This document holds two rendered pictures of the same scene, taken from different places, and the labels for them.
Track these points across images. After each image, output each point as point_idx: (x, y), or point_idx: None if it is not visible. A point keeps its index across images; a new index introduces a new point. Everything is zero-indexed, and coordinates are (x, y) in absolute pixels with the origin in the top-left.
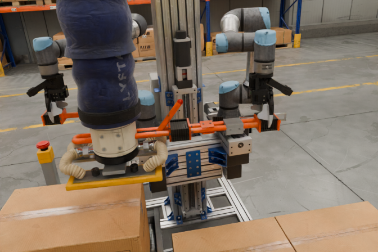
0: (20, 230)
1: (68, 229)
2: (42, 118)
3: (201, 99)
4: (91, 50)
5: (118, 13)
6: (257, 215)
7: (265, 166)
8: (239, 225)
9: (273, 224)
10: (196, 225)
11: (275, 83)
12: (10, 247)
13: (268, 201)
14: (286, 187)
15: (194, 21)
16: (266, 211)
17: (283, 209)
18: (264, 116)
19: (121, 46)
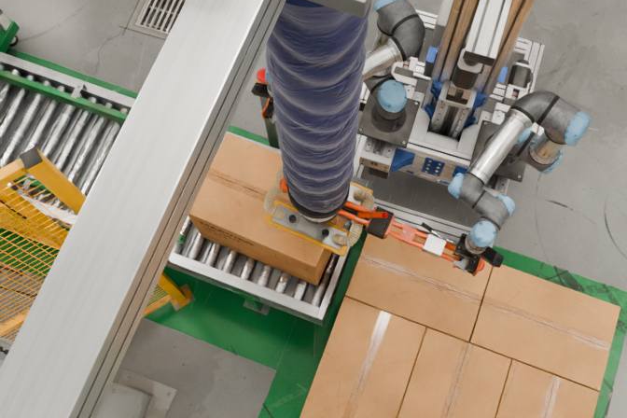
0: (226, 202)
1: (263, 224)
2: (262, 115)
3: (483, 104)
4: (301, 192)
5: (331, 185)
6: (531, 193)
7: (621, 110)
8: (448, 250)
9: (484, 271)
10: (429, 184)
11: (481, 257)
12: (217, 218)
13: (564, 180)
14: (614, 171)
15: (506, 41)
16: (548, 196)
17: (573, 205)
18: (460, 266)
19: (330, 193)
